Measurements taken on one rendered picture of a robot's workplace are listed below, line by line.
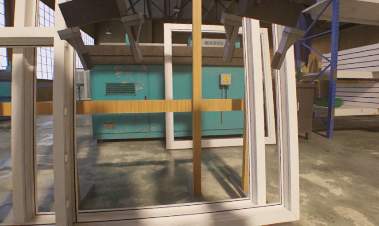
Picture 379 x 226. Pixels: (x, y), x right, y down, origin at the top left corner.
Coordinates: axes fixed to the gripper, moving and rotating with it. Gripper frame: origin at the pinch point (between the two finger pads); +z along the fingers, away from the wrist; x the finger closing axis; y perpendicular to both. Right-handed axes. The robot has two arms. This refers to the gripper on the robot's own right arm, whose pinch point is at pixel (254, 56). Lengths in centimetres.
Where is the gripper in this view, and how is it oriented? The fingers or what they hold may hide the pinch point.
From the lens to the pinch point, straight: 51.2
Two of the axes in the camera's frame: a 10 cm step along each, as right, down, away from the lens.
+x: 9.8, 0.9, 2.0
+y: 1.3, 4.9, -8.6
